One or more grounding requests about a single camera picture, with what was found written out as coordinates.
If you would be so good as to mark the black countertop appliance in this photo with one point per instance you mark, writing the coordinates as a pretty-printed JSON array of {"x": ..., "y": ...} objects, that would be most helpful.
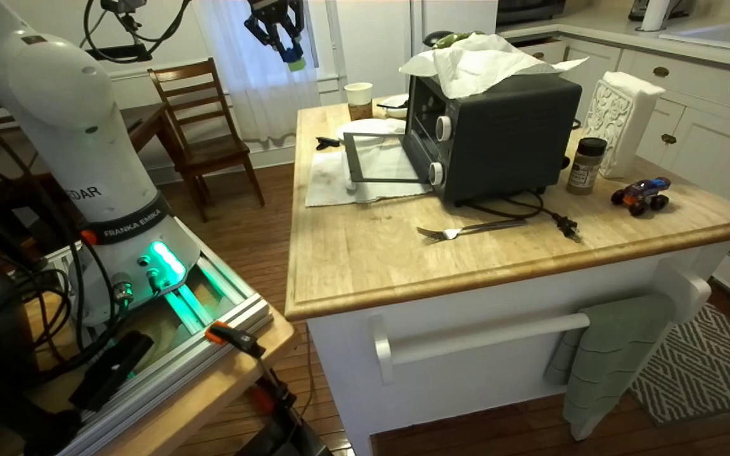
[{"x": 532, "y": 7}]

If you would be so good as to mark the green hanging towel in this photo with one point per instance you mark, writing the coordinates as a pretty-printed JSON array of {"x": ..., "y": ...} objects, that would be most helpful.
[{"x": 614, "y": 362}]

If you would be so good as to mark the patterned grey rug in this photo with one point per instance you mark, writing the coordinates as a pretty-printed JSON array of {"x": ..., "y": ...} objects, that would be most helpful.
[{"x": 703, "y": 371}]

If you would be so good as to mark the white refrigerator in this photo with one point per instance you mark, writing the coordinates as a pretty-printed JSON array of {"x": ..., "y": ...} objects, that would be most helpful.
[{"x": 382, "y": 42}]

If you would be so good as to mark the aluminium robot mount platform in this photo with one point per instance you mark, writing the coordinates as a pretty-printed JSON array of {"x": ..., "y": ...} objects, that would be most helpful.
[{"x": 203, "y": 329}]

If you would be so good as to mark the green toy block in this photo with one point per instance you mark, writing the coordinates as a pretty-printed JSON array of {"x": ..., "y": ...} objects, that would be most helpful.
[{"x": 298, "y": 62}]

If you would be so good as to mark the white kitchen island base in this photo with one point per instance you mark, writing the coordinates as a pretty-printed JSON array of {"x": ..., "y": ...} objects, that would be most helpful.
[{"x": 468, "y": 396}]

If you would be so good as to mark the white curtain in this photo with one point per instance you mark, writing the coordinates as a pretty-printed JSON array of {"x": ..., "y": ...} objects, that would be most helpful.
[{"x": 248, "y": 102}]

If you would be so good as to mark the white kitchen sink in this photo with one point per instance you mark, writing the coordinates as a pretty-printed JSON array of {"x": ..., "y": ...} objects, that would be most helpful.
[{"x": 722, "y": 35}]

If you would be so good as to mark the white round plate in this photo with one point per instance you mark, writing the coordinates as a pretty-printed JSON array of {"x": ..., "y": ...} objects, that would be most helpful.
[{"x": 392, "y": 102}]

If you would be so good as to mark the wooden cart top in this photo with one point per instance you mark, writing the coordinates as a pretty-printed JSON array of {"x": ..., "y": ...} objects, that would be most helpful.
[{"x": 229, "y": 382}]

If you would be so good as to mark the black clip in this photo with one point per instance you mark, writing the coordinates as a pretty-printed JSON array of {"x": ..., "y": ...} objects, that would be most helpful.
[{"x": 328, "y": 142}]

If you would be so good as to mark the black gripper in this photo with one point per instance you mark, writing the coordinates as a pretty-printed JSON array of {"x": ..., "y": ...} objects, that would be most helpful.
[{"x": 277, "y": 7}]

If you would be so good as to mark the red and black small object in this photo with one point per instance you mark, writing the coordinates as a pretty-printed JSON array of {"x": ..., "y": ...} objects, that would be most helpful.
[{"x": 641, "y": 195}]

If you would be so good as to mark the white cloth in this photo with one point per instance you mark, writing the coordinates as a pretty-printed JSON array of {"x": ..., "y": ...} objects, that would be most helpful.
[{"x": 475, "y": 59}]

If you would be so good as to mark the metal fork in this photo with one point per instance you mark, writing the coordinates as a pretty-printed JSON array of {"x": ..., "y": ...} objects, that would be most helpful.
[{"x": 463, "y": 228}]

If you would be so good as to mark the brown jar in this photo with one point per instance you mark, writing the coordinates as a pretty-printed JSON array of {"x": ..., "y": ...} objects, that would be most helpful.
[{"x": 358, "y": 109}]

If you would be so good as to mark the orange black clamp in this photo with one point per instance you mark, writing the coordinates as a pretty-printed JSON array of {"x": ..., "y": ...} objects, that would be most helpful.
[{"x": 240, "y": 338}]

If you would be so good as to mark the white ornate box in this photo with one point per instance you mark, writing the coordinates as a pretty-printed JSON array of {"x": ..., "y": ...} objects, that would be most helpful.
[{"x": 622, "y": 116}]

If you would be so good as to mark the green round object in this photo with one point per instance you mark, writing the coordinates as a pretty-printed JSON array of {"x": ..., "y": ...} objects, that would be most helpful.
[{"x": 443, "y": 38}]

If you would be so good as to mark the flat black box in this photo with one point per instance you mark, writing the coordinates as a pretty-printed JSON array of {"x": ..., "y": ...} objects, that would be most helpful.
[{"x": 113, "y": 368}]

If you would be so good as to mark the spice jar black lid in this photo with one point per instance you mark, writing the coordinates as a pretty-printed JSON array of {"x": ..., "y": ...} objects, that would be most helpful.
[{"x": 587, "y": 166}]

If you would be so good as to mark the white base cabinets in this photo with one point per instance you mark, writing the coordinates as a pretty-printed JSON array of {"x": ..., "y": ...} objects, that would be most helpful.
[{"x": 703, "y": 135}]

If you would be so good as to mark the white towel bar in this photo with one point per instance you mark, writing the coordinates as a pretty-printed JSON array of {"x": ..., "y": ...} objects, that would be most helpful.
[{"x": 475, "y": 338}]

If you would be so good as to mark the white table mat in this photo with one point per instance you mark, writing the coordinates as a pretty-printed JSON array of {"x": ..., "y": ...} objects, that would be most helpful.
[{"x": 341, "y": 185}]

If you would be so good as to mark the black toaster oven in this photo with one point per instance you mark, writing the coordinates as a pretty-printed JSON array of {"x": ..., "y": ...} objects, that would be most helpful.
[{"x": 507, "y": 135}]

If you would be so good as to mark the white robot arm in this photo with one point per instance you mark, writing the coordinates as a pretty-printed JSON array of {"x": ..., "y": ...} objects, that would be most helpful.
[{"x": 87, "y": 152}]

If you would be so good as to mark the wooden chair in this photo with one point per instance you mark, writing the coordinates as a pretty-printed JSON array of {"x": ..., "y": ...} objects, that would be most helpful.
[{"x": 213, "y": 158}]

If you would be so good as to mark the black camera on stand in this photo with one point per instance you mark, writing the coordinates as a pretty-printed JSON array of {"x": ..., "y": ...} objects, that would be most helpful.
[{"x": 126, "y": 54}]

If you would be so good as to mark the white paper towel roll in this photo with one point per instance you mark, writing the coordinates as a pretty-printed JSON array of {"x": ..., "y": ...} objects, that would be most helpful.
[{"x": 660, "y": 14}]

